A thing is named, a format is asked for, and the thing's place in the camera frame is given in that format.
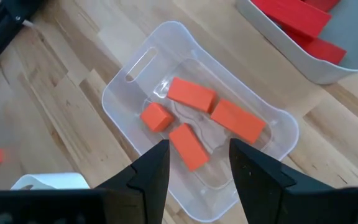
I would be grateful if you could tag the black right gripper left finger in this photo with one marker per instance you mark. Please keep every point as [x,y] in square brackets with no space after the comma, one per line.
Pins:
[141,196]

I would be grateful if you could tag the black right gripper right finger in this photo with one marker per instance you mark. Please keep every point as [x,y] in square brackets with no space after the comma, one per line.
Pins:
[266,193]

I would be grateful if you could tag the orange wooden block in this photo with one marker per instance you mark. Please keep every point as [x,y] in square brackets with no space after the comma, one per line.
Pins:
[238,120]
[191,94]
[189,146]

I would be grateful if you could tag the long red wooden block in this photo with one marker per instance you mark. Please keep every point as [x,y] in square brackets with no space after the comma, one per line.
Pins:
[291,14]

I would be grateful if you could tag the white plastic bin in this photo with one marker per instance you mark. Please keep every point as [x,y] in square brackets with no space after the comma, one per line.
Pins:
[57,182]

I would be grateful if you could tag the clear plastic bin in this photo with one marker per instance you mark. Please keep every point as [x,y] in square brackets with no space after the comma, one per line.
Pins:
[126,102]

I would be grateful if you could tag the black aluminium table frame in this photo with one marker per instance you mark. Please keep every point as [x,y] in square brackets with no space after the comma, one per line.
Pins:
[2,28]

